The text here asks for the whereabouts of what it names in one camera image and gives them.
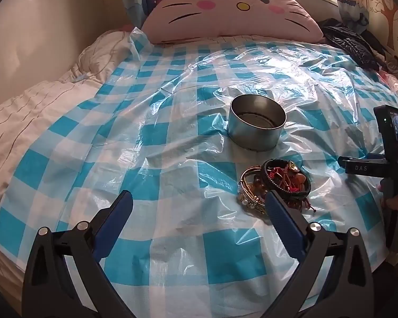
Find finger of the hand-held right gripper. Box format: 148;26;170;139
338;154;385;177

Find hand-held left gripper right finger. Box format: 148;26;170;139
265;190;383;318

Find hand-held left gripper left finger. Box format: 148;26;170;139
21;190;135;318

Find red cord bracelets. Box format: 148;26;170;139
268;163;315;217

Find gold bangle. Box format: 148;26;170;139
239;167;270;212

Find amber bead bracelet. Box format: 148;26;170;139
247;175;266;191

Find black braided bracelet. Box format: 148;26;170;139
261;159;312;203

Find round metal tin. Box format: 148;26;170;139
228;94;287;151

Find black puffer jacket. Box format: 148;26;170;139
318;18;390;72

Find blue checkered plastic sheet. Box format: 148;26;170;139
0;26;398;318

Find pink and blue curtain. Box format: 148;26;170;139
335;0;372;27

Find white quilt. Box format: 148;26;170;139
0;28;146;272

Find pink cat face pillow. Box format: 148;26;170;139
141;0;324;44

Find blue whale print curtain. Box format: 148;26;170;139
114;0;175;30

